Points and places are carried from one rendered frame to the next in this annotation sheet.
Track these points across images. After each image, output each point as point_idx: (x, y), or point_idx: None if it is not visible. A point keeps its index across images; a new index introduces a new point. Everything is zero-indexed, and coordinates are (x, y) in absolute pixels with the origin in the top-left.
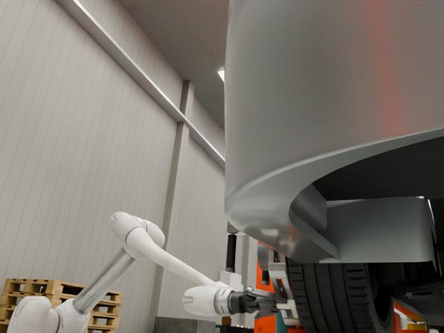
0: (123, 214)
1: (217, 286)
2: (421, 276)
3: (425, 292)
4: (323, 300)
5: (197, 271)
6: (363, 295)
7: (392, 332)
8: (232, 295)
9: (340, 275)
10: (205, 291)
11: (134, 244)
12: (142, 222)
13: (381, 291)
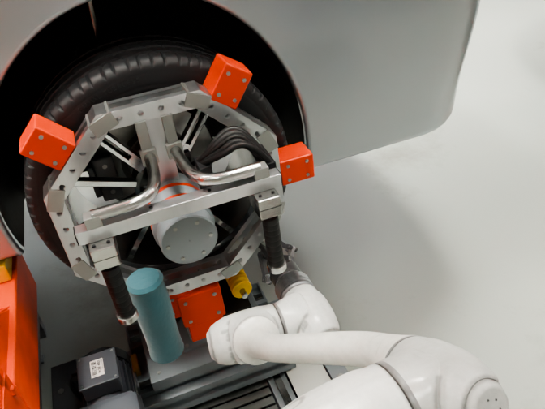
0: (465, 351)
1: (269, 315)
2: (10, 176)
3: (23, 193)
4: None
5: (280, 334)
6: None
7: (27, 269)
8: (300, 271)
9: None
10: (322, 294)
11: None
12: (393, 354)
13: (91, 207)
